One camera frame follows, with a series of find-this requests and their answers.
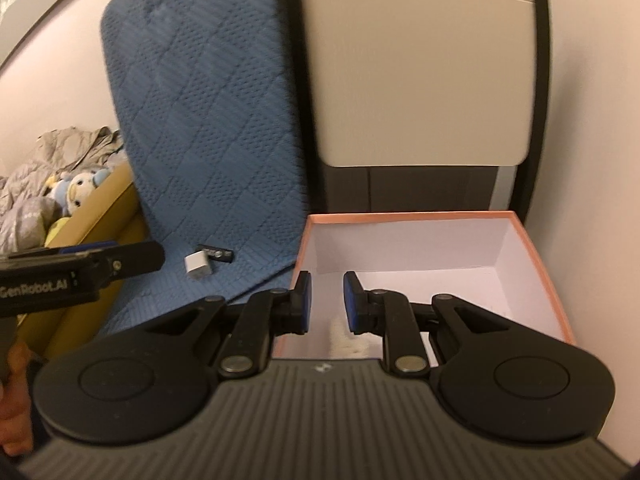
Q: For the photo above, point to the person's left hand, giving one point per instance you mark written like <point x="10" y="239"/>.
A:
<point x="17" y="410"/>

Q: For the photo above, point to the large white charger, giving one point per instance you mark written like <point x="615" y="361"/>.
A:
<point x="198" y="266"/>

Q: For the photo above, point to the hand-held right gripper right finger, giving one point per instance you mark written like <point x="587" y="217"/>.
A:
<point x="351" y="302"/>

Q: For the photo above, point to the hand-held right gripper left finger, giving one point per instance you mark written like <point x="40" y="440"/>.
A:
<point x="303" y="300"/>

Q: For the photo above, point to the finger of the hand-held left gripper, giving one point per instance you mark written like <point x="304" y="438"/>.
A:
<point x="135" y="259"/>
<point x="87" y="246"/>

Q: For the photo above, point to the pink cardboard box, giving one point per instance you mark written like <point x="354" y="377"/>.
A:
<point x="450" y="260"/>

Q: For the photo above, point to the white fluffy hair claw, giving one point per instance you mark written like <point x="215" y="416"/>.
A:
<point x="350" y="345"/>

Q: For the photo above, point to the blue quilted seat cushion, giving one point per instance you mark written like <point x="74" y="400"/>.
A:
<point x="210" y="135"/>

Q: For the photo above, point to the blue penguin plush toy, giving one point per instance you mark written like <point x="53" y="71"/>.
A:
<point x="80" y="190"/>

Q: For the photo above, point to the wooden bed frame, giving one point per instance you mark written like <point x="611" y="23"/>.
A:
<point x="105" y="220"/>

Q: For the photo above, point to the red and black small gadget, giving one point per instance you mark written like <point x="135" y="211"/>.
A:
<point x="217" y="253"/>

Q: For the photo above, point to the beige folding chair back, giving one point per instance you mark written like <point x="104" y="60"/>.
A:
<point x="415" y="75"/>

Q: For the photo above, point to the grey patterned blanket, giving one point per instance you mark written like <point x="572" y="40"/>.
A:
<point x="30" y="200"/>

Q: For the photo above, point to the yellow plush toy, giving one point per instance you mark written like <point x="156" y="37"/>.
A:
<point x="57" y="230"/>

